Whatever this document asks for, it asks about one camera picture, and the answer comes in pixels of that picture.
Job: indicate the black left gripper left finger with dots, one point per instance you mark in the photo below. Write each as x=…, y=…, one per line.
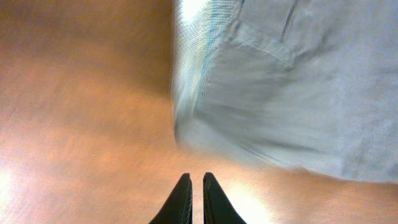
x=177, y=209

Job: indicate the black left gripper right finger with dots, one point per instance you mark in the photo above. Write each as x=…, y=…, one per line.
x=217, y=209

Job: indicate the grey cargo shorts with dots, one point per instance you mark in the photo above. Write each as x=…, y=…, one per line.
x=307, y=84

